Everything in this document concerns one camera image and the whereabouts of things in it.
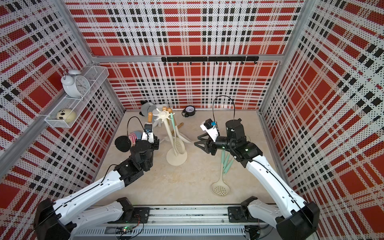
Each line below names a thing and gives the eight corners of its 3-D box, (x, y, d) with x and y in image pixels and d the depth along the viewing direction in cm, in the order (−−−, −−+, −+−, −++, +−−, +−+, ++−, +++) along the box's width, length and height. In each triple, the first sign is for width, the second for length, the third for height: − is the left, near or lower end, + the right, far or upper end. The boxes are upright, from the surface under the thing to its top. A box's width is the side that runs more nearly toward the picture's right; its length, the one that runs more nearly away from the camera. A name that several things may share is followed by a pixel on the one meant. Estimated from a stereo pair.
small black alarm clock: (181, 115, 121) (181, 112, 118) (189, 107, 127) (189, 104, 124) (190, 119, 118) (189, 116, 115) (197, 110, 124) (197, 108, 121)
